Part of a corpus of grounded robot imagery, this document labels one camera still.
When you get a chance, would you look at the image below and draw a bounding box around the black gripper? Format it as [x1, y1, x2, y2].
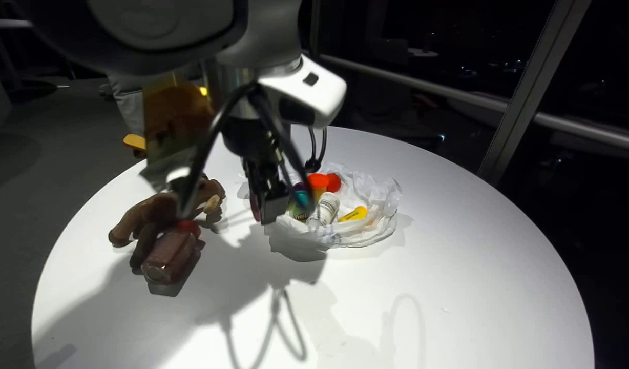
[224, 120, 291, 225]

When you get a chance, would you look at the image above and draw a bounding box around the yellow tub with orange lid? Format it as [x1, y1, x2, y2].
[307, 171, 343, 197]

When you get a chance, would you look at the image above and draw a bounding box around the yellow play dough tub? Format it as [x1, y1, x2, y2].
[339, 205, 368, 224]

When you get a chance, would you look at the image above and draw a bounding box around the clear plastic bag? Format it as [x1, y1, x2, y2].
[279, 166, 402, 248]

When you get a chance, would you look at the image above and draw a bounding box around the teal lidded tub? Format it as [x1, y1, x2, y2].
[289, 191, 315, 221]

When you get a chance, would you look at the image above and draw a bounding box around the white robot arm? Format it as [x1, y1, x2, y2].
[16, 0, 346, 224]

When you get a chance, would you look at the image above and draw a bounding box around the brown plush moose toy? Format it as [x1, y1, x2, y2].
[108, 177, 226, 270]

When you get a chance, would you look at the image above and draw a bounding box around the metal window railing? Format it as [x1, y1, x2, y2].
[319, 53, 629, 150]

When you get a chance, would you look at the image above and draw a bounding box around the black cable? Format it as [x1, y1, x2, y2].
[179, 80, 330, 221]

